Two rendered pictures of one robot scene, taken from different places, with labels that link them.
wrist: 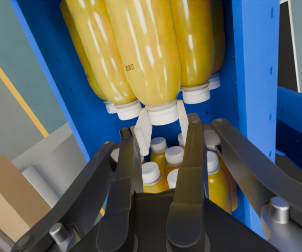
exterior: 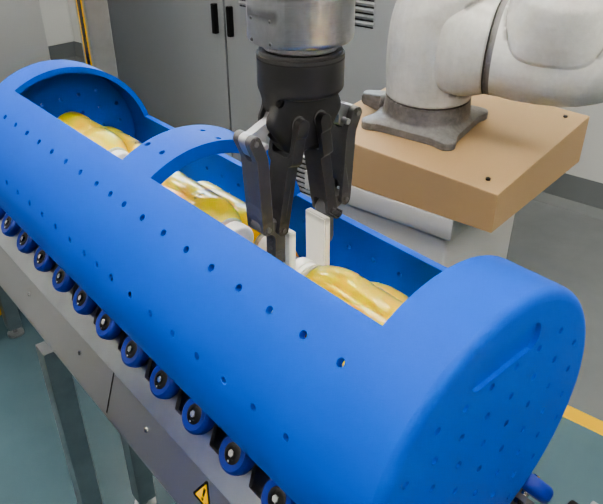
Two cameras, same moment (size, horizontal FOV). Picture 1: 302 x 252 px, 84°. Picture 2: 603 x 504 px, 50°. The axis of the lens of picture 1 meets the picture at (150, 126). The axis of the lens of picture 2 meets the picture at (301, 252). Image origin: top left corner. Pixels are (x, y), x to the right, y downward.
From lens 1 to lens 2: 0.51 m
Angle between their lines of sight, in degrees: 36
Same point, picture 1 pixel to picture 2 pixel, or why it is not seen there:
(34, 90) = not seen: outside the picture
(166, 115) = (302, 264)
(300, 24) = not seen: outside the picture
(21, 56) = not seen: outside the picture
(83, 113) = (398, 277)
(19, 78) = not seen: outside the picture
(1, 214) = (439, 160)
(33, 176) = (434, 225)
